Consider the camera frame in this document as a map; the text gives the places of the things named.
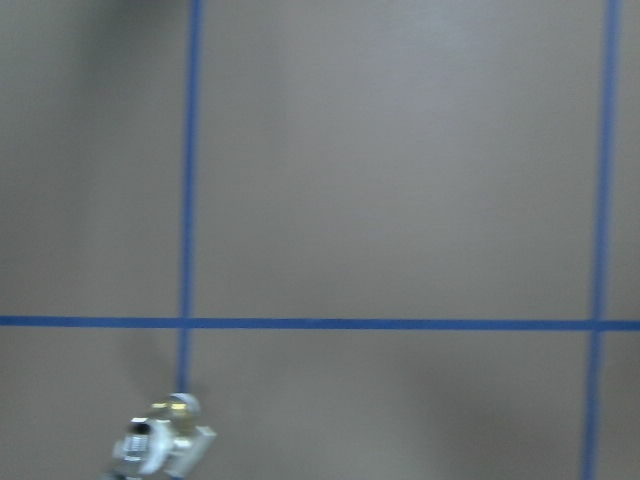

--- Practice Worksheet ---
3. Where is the chrome metal pipe fitting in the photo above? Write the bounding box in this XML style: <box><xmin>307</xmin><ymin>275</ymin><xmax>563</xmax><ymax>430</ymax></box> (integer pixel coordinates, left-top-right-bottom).
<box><xmin>120</xmin><ymin>422</ymin><xmax>152</xmax><ymax>463</ymax></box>

